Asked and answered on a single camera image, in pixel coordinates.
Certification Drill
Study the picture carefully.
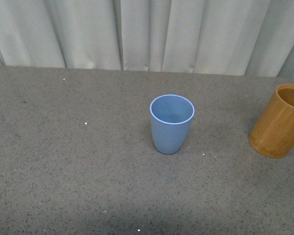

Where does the blue plastic cup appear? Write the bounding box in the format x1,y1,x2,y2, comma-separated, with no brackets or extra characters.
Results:
149,94,195,155

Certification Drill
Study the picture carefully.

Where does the white curtain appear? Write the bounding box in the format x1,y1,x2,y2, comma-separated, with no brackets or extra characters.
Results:
0,0,294,78

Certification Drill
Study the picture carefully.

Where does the bamboo chopstick holder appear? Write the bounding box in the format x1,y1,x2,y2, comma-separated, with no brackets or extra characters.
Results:
248,84,294,159

